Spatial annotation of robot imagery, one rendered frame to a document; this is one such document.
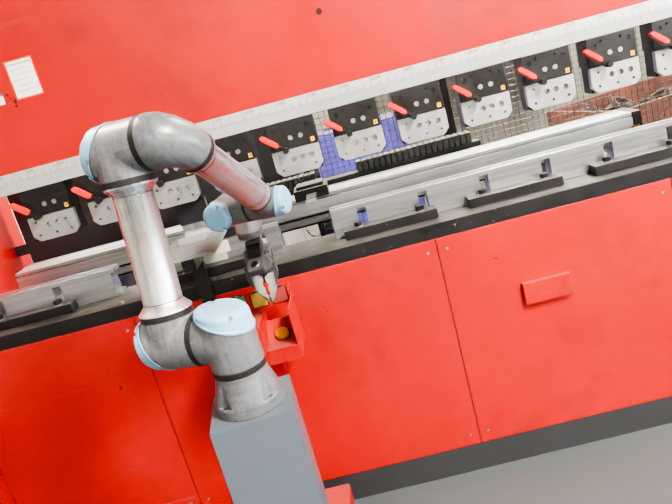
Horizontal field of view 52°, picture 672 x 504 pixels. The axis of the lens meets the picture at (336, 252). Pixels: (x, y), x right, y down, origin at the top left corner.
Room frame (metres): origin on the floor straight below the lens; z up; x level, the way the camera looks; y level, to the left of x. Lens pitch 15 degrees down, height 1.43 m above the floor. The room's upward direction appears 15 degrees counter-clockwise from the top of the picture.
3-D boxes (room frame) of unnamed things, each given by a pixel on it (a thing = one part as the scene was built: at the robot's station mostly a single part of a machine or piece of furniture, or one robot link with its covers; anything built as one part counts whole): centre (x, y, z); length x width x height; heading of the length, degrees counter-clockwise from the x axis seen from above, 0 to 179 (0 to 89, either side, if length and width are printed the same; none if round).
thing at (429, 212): (2.11, -0.19, 0.89); 0.30 x 0.05 x 0.03; 87
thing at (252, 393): (1.36, 0.26, 0.82); 0.15 x 0.15 x 0.10
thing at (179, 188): (2.19, 0.43, 1.20); 0.15 x 0.09 x 0.17; 87
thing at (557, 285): (1.99, -0.61, 0.59); 0.15 x 0.02 x 0.07; 87
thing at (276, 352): (1.87, 0.26, 0.75); 0.20 x 0.16 x 0.18; 86
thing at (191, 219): (2.19, 0.41, 1.07); 0.10 x 0.02 x 0.10; 87
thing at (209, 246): (2.05, 0.42, 1.00); 0.26 x 0.18 x 0.01; 177
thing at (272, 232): (2.19, 0.35, 0.92); 0.39 x 0.06 x 0.10; 87
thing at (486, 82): (2.15, -0.56, 1.20); 0.15 x 0.09 x 0.17; 87
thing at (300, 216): (2.47, 0.00, 0.93); 2.30 x 0.14 x 0.10; 87
